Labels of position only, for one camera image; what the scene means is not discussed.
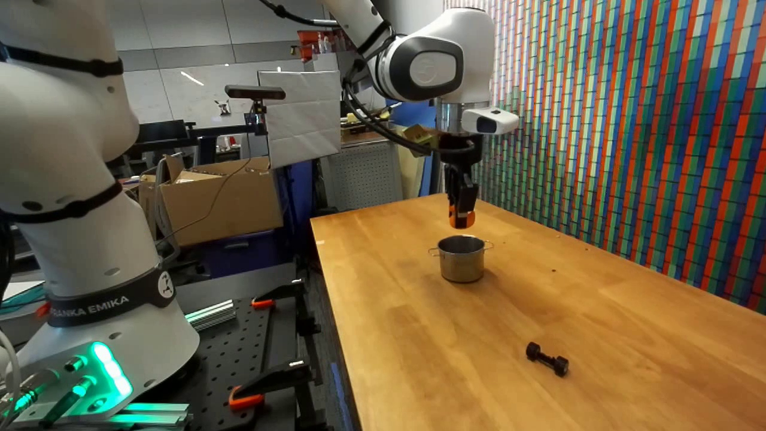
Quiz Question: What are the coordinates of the small black dumbbell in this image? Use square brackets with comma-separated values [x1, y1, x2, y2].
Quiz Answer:
[526, 343, 570, 379]

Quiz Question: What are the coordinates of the silver metal pot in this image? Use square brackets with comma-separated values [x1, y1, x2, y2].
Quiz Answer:
[437, 235, 485, 283]

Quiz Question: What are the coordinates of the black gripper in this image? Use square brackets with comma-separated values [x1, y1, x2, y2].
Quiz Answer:
[437, 133, 483, 218]

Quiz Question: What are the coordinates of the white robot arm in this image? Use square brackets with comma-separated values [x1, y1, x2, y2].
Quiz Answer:
[0, 0, 198, 420]

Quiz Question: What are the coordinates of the orange black clamp rear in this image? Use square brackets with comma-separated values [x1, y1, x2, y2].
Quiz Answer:
[249, 280, 304, 309]

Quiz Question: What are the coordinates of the orange rubber duck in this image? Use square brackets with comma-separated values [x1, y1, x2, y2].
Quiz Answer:
[448, 205, 476, 230]

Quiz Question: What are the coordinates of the orange black clamp front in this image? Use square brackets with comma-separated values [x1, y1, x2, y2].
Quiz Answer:
[227, 358, 313, 413]

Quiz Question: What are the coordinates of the brown cardboard box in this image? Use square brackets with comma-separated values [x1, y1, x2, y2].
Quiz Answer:
[138, 157, 282, 246]

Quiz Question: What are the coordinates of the aluminium extrusion bar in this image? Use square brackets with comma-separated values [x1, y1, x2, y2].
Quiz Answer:
[187, 299, 235, 329]

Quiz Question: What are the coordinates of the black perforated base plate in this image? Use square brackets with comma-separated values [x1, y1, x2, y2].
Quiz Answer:
[136, 280, 325, 431]

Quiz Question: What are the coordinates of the grey panel board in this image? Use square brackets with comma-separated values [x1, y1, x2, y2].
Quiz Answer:
[261, 70, 343, 167]

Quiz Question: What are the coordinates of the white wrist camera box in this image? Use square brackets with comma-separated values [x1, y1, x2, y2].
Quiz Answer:
[460, 107, 519, 133]

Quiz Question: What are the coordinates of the black camera on stand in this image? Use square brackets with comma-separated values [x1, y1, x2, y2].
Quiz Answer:
[225, 83, 284, 126]

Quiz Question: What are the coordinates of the orange black clamp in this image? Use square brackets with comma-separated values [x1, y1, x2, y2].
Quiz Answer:
[227, 358, 313, 413]
[249, 280, 304, 309]

